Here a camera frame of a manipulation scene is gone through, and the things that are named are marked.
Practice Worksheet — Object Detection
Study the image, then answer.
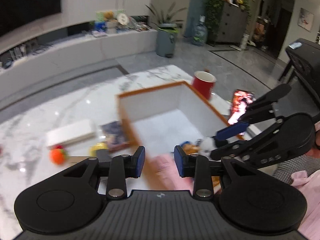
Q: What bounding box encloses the illustrated card box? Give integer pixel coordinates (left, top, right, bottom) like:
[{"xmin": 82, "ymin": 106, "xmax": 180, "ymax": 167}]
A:
[{"xmin": 100, "ymin": 120, "xmax": 130, "ymax": 153}]

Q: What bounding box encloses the brown white plush dog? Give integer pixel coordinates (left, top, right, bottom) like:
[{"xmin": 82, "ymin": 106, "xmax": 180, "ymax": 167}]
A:
[{"xmin": 180, "ymin": 141, "xmax": 200, "ymax": 155}]

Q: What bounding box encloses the smartphone with lit screen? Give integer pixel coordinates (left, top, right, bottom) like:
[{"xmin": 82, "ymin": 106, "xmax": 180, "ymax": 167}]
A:
[{"xmin": 228, "ymin": 89, "xmax": 254, "ymax": 125}]

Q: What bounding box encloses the white black plush toy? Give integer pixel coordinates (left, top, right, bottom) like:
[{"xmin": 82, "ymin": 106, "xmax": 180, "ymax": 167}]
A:
[{"xmin": 199, "ymin": 137, "xmax": 216, "ymax": 157}]

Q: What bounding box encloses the pink pouch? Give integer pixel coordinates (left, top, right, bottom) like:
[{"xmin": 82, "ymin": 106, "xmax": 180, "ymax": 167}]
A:
[{"xmin": 151, "ymin": 154, "xmax": 194, "ymax": 193}]

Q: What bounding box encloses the yellow toy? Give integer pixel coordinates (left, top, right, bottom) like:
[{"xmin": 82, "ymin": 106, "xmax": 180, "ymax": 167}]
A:
[{"xmin": 89, "ymin": 142, "xmax": 108, "ymax": 157}]

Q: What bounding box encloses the orange white storage box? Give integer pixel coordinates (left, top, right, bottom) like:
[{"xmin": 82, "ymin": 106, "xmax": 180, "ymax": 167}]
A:
[{"xmin": 117, "ymin": 81, "xmax": 228, "ymax": 190}]

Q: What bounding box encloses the orange knitted ball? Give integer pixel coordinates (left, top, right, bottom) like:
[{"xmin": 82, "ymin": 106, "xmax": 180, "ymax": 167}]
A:
[{"xmin": 49, "ymin": 145, "xmax": 68, "ymax": 165}]

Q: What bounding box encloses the red mug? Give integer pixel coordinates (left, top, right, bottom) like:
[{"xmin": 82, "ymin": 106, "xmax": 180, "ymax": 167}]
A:
[{"xmin": 192, "ymin": 71, "xmax": 216, "ymax": 100}]

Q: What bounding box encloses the black chair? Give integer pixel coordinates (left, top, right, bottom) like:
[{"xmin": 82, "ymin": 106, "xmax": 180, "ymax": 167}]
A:
[{"xmin": 278, "ymin": 38, "xmax": 319, "ymax": 107}]

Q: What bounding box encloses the grey drawer cabinet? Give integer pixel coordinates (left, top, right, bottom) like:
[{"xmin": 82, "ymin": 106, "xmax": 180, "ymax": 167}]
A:
[{"xmin": 215, "ymin": 3, "xmax": 248, "ymax": 43}]

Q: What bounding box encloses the water jug bottle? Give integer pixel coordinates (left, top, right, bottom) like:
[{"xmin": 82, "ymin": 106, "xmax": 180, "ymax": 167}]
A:
[{"xmin": 192, "ymin": 15, "xmax": 207, "ymax": 46}]

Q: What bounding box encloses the white tv console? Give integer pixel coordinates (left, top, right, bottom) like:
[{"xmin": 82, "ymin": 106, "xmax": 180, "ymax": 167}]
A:
[{"xmin": 1, "ymin": 29, "xmax": 157, "ymax": 103}]

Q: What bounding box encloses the grey trash bin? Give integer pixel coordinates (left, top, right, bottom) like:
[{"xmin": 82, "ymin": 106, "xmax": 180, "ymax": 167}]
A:
[{"xmin": 156, "ymin": 24, "xmax": 178, "ymax": 58}]

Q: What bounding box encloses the climbing green plant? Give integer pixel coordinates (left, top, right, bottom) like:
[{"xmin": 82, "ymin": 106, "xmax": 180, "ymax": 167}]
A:
[{"xmin": 204, "ymin": 0, "xmax": 251, "ymax": 39}]

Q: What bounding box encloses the potted plant by bin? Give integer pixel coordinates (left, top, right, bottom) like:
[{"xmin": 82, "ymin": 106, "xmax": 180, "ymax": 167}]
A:
[{"xmin": 146, "ymin": 2, "xmax": 187, "ymax": 29}]

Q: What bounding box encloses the teddy bear figurine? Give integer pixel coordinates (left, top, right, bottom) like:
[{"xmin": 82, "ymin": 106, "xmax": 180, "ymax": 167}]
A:
[{"xmin": 103, "ymin": 10, "xmax": 114, "ymax": 21}]

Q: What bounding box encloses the wall picture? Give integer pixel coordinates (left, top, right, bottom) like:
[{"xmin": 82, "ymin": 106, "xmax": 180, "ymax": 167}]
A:
[{"xmin": 297, "ymin": 8, "xmax": 314, "ymax": 32}]

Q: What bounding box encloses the black wall television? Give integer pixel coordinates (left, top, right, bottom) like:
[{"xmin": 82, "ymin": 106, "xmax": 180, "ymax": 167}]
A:
[{"xmin": 0, "ymin": 0, "xmax": 61, "ymax": 36}]

